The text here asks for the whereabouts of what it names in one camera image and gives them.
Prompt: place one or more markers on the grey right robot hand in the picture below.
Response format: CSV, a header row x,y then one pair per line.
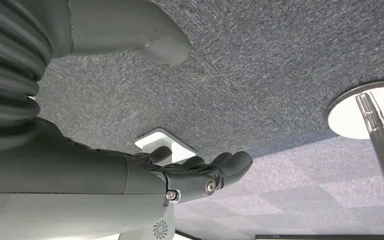
x,y
62,172

